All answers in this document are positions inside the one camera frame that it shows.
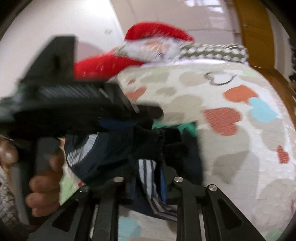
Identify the red santa plush toy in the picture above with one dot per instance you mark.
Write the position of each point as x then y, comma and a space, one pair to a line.
152, 30

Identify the person's left hand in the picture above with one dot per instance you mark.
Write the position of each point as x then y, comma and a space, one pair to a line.
45, 192

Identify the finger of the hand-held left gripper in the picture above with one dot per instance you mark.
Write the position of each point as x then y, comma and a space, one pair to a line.
150, 114

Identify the wooden door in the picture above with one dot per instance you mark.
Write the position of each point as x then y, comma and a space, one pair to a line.
254, 34

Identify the wooden bed frame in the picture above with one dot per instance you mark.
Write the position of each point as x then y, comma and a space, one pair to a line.
285, 92

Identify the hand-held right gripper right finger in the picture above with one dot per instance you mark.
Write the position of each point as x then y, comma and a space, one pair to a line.
173, 188

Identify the navy pants with white stripes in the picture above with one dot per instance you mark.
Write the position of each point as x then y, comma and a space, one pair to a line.
104, 157

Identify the heart print bed sheet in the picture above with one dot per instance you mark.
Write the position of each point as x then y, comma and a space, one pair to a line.
231, 162

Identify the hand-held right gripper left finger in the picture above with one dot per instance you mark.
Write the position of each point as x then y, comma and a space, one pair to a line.
108, 193

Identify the green cloth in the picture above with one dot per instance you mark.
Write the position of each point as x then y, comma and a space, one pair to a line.
190, 128

